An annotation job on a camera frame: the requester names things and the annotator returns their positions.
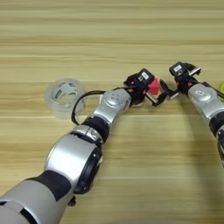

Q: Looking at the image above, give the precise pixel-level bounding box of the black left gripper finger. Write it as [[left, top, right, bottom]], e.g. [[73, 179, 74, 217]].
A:
[[144, 92, 169, 107]]

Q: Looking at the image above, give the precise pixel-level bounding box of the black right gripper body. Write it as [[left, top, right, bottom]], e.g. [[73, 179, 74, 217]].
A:
[[174, 72, 200, 95]]

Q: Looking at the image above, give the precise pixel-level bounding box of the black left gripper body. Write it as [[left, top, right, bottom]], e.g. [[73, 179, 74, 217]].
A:
[[123, 73, 148, 107]]

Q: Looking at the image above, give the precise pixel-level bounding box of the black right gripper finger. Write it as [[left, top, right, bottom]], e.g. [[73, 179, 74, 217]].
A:
[[186, 62, 202, 77], [159, 79, 180, 100]]

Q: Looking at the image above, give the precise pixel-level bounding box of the red cube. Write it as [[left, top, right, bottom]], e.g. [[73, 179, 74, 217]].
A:
[[147, 77, 162, 96]]

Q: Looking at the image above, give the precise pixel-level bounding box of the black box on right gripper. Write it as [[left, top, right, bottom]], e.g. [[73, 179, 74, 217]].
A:
[[169, 61, 191, 77]]

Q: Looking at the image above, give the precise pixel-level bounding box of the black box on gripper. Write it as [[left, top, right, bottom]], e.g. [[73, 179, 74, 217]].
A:
[[136, 68, 156, 86], [169, 61, 191, 77]]

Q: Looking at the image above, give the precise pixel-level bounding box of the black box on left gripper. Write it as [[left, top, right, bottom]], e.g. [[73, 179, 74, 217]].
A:
[[136, 68, 156, 86]]

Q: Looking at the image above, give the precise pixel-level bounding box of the clear tape roll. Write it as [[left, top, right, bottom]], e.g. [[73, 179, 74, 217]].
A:
[[44, 78, 87, 120]]

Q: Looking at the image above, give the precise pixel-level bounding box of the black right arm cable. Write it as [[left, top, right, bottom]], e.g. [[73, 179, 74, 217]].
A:
[[200, 81, 224, 99]]

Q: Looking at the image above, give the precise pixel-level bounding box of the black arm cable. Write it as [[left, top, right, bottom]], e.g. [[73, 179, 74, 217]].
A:
[[70, 89, 106, 126], [200, 81, 224, 99]]

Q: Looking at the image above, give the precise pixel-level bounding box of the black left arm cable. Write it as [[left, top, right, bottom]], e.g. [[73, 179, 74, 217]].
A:
[[70, 89, 106, 126]]

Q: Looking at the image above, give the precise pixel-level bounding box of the small black cable clip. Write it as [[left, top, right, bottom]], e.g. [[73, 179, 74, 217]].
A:
[[67, 195, 77, 207]]

